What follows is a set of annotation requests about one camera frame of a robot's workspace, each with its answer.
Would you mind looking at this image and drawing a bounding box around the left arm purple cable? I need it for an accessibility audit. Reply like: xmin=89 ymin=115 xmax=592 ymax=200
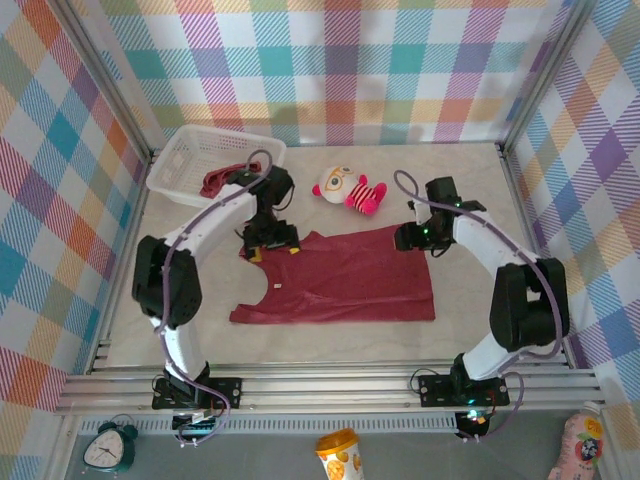
xmin=153 ymin=149 xmax=282 ymax=449

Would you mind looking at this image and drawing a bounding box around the pink drink bottle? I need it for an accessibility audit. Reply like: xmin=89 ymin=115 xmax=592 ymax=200
xmin=547 ymin=402 xmax=607 ymax=480

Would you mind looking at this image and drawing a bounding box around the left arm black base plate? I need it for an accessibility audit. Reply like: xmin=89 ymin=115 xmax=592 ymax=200
xmin=151 ymin=376 xmax=243 ymax=412

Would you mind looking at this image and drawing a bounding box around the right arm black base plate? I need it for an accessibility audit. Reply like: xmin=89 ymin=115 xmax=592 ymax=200
xmin=417 ymin=373 xmax=512 ymax=408

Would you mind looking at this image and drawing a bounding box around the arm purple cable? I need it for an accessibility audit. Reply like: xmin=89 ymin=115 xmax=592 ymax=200
xmin=392 ymin=169 xmax=564 ymax=444
xmin=153 ymin=149 xmax=282 ymax=449

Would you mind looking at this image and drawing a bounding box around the white plastic basket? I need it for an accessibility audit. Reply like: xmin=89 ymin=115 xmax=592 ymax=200
xmin=146 ymin=123 xmax=288 ymax=209

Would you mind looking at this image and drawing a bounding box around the aluminium frame rail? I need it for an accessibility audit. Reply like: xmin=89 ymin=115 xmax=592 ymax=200
xmin=53 ymin=359 xmax=604 ymax=417

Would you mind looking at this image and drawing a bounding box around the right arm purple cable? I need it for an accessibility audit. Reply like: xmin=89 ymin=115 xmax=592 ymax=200
xmin=392 ymin=169 xmax=564 ymax=444

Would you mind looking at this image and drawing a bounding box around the red ribbed tank top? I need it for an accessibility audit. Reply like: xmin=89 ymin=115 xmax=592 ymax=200
xmin=228 ymin=223 xmax=437 ymax=327
xmin=199 ymin=159 xmax=264 ymax=199

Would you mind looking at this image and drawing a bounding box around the plush doll with glasses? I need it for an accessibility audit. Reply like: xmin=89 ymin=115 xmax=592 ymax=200
xmin=312 ymin=165 xmax=389 ymax=217

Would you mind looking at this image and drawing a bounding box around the yellow lidded snack cup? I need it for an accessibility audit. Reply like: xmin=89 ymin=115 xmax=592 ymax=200
xmin=315 ymin=427 xmax=364 ymax=480

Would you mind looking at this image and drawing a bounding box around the aluminium frame post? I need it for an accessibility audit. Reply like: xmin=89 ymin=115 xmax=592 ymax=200
xmin=52 ymin=0 xmax=161 ymax=161
xmin=496 ymin=0 xmax=597 ymax=157

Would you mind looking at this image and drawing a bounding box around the white slotted cable duct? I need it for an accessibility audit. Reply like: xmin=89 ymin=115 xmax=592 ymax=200
xmin=79 ymin=416 xmax=459 ymax=436

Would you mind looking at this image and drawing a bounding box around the green alarm clock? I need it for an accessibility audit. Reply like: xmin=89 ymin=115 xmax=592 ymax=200
xmin=82 ymin=414 xmax=139 ymax=473

